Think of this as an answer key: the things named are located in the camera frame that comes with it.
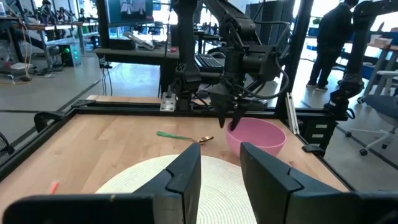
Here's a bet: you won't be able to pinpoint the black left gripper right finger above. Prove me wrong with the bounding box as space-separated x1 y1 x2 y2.
239 142 398 224

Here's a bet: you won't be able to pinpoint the dark office desk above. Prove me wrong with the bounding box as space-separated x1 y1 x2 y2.
93 45 181 94

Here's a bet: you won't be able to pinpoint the silver angle bracket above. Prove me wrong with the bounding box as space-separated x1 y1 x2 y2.
285 92 300 136

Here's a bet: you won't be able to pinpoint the white background table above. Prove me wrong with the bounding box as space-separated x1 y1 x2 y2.
12 21 86 70

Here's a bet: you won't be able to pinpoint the black keyboard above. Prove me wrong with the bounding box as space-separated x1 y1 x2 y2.
194 53 224 73

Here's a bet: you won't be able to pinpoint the copper spoon green handle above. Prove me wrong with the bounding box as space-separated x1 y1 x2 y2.
156 131 215 145

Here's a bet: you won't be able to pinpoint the computer tower green light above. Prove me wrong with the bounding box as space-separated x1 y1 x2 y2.
58 43 82 68

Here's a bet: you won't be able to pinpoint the person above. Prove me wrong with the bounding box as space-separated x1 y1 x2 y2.
306 0 360 91

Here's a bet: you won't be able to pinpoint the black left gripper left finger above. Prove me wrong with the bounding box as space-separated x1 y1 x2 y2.
2 142 202 224

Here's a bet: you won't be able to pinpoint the pink bowl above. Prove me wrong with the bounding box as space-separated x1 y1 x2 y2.
226 117 287 157

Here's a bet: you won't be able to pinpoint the office chair white base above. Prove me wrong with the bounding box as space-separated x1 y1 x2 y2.
345 70 398 156

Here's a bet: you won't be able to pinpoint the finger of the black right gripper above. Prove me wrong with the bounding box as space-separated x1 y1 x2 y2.
213 100 233 129
229 103 250 131

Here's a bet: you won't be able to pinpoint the black frame corner handle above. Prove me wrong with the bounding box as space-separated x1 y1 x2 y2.
33 111 66 133

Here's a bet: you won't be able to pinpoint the black aluminium table frame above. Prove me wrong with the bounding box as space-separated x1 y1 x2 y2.
0 0 357 192

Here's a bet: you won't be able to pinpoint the white round woven placemat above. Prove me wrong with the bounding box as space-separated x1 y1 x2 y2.
95 154 258 224

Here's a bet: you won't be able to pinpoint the computer monitor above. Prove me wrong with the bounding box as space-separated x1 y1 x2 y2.
105 0 155 27

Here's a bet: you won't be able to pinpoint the black box white labels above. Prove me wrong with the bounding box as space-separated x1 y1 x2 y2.
303 119 338 151

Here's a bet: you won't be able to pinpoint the silver flat mounting plate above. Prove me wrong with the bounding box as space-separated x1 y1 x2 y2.
160 92 177 112

